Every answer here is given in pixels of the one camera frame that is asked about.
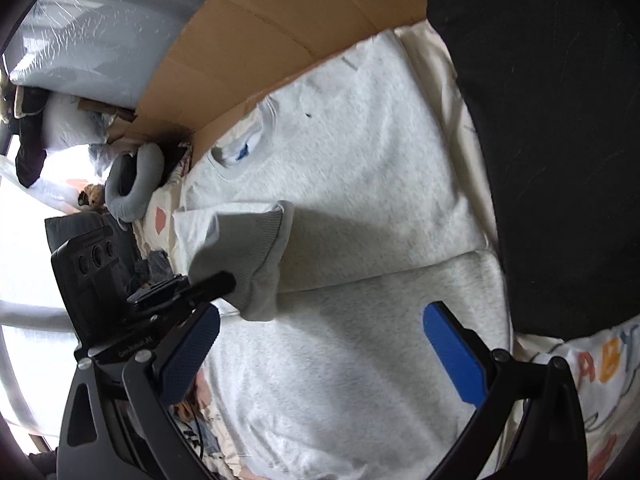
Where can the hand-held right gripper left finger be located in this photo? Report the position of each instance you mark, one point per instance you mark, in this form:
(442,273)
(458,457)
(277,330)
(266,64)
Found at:
(192,355)

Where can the plastic-wrapped grey mattress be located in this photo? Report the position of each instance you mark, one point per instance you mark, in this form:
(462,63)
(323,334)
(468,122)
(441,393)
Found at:
(100,35)

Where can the flat cardboard sheet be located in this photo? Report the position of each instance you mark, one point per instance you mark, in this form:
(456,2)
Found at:
(275,35)

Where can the light grey sweatshirt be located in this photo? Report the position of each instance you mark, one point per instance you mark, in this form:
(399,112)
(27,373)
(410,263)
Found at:
(350,185)

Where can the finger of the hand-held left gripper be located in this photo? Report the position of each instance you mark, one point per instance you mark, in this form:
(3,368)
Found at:
(215,286)

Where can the cream bear print bedsheet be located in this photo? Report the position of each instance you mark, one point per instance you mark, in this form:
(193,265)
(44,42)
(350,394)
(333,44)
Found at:
(600,375)

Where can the white pillow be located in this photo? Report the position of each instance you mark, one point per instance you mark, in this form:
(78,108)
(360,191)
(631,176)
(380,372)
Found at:
(70,125)

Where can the black folded garment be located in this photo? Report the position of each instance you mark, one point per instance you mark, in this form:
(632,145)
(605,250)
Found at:
(550,160)

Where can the clear plastic bag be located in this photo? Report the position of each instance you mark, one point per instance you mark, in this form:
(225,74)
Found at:
(102,160)

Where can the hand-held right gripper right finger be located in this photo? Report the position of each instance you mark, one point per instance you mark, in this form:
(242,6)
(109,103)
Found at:
(455,355)

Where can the blue denim jeans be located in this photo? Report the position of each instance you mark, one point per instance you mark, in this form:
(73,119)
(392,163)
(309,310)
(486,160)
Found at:
(155,265)

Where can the black cloth on pillow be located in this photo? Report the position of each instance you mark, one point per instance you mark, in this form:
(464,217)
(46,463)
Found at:
(30,150)

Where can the grey neck pillow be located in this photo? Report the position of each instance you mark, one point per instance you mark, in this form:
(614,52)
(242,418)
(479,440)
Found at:
(125,200)

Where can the brown plush bear toy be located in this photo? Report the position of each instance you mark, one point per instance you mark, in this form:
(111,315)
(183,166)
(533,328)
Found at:
(92,196)

